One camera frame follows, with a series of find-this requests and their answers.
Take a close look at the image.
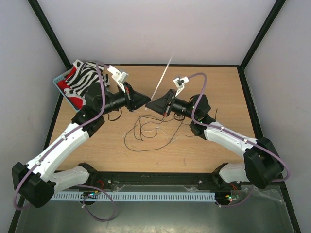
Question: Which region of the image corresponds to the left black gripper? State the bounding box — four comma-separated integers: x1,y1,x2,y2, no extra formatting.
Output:
99,82,151,116

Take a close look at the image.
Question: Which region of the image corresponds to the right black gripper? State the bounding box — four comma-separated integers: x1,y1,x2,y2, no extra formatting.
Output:
145,89,197,120

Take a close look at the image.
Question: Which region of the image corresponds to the white zip tie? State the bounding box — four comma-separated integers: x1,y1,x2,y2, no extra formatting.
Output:
151,53,174,100

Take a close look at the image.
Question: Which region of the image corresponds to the dark brown wire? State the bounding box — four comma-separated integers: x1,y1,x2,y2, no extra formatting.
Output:
123,121,185,152

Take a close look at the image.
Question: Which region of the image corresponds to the white thin wire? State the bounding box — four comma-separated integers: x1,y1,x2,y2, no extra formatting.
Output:
121,114,195,144

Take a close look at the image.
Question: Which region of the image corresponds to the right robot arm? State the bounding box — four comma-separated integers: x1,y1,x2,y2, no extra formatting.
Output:
146,89,285,189

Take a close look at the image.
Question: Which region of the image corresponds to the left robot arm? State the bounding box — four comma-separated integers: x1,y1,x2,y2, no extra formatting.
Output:
12,83,151,208

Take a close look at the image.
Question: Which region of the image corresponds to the red cloth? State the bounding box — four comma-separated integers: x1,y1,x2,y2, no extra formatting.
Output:
56,67,85,111

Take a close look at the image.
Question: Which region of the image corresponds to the black white striped cloth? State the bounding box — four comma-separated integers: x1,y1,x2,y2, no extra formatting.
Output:
67,60,100,98

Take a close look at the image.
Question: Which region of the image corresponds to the light blue plastic basket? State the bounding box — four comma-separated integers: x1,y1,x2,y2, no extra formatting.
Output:
53,71,85,111

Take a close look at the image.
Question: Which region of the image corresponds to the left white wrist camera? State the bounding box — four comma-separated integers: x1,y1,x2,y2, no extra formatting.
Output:
107,65,128,92

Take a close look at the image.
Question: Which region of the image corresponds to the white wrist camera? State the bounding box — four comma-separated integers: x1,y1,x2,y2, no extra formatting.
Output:
173,76,189,97
107,65,128,92

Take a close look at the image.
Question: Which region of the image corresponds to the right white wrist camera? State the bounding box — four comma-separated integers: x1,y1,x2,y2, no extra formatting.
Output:
173,76,189,97

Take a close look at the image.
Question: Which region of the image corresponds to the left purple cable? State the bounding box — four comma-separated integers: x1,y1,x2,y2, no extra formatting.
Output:
13,62,119,221

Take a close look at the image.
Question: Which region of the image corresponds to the purple cable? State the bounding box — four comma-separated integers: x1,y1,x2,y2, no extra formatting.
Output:
187,72,292,208
13,62,119,221

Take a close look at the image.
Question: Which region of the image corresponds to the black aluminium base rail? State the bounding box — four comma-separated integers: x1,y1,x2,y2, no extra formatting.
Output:
53,171,285,190

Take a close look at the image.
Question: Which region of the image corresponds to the light blue slotted cable duct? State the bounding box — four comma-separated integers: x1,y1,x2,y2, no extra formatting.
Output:
51,191,215,202

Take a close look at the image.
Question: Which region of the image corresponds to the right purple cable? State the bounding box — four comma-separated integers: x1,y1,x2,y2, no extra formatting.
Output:
187,72,292,208

